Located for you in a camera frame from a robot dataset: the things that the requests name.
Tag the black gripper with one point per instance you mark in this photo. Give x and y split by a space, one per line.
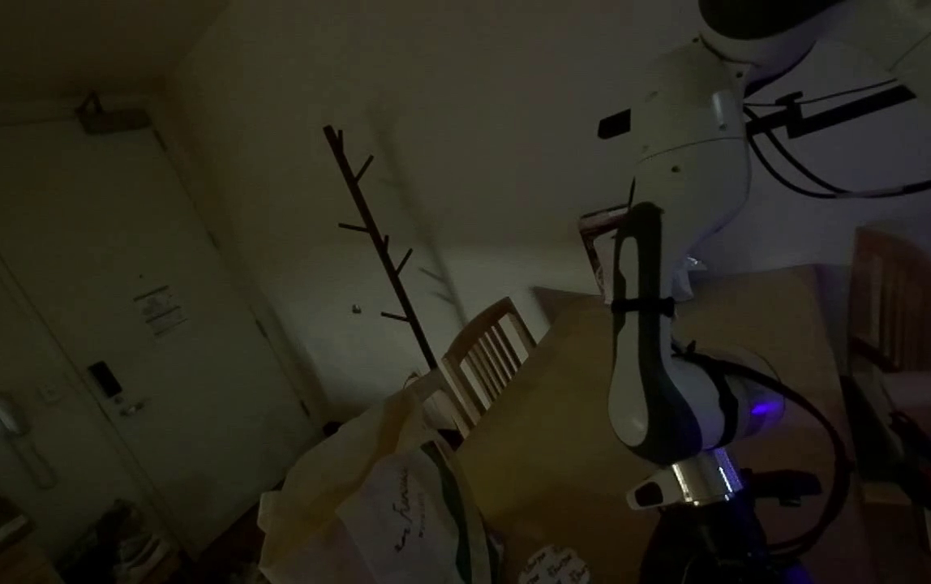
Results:
712 547

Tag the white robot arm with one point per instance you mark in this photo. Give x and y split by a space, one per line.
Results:
694 164

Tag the white patterned pack blue cap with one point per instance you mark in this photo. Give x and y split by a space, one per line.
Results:
553 570

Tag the wooden slat-back chair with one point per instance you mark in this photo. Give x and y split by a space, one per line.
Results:
484 362
902 304

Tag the dark branch coat rack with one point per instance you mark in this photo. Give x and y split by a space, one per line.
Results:
379 237

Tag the pile of shoes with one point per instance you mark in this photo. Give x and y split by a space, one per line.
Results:
126 547

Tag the paper notice sheet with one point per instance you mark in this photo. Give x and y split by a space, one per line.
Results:
161 308

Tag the electronic door lock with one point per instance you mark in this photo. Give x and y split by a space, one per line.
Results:
111 388

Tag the white entrance door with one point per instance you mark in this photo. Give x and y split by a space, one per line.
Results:
109 325

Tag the door closer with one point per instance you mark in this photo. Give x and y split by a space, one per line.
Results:
109 115

